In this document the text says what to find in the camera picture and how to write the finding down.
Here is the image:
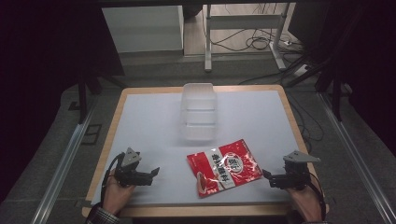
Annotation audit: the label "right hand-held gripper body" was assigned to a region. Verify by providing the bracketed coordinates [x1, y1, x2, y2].
[282, 149, 321, 191]

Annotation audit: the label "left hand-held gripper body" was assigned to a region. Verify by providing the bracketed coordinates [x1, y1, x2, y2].
[113, 147, 143, 188]

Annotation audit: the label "person's left hand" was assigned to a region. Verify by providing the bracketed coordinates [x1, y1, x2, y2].
[102, 176, 136, 217]

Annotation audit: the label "person's right hand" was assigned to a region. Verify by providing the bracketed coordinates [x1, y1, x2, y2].
[286, 185, 324, 223]

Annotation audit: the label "white table mat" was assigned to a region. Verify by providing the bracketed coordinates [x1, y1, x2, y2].
[91, 90, 302, 206]

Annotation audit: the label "black floor hatch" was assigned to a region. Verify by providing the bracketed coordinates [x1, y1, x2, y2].
[80, 123, 104, 146]

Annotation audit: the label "red seasoning packet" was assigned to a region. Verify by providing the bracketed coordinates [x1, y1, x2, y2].
[186, 138, 263, 199]

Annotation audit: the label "clear plastic storage bin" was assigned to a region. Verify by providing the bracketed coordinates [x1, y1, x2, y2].
[179, 82, 219, 143]

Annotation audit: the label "black metal stand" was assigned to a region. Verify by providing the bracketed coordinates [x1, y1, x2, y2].
[284, 55, 354, 123]
[75, 69, 128, 125]

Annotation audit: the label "white power strip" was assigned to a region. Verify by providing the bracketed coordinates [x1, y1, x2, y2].
[293, 63, 310, 77]

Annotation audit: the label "dark curtain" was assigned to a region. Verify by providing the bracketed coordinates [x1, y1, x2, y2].
[288, 0, 396, 157]
[0, 0, 125, 203]

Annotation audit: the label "white cabinet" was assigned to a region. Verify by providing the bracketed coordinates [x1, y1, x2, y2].
[101, 5, 185, 54]

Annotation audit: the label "left hand-held gripper black cable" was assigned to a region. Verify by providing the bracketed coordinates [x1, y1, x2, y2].
[100, 151, 126, 200]

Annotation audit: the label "hand-held gripper black cable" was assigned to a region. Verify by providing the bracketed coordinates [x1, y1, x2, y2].
[307, 172, 329, 222]
[100, 151, 126, 200]

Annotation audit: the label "right hand-held gripper black cable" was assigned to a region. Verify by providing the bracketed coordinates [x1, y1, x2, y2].
[307, 172, 329, 222]

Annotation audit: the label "aluminium floor rail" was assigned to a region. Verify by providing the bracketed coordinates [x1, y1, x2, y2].
[317, 92, 396, 224]
[30, 101, 96, 224]

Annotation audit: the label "black floor cables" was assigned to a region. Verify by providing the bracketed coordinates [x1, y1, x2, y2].
[210, 12, 325, 153]

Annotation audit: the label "white desk frame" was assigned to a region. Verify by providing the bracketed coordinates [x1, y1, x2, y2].
[202, 3, 295, 73]

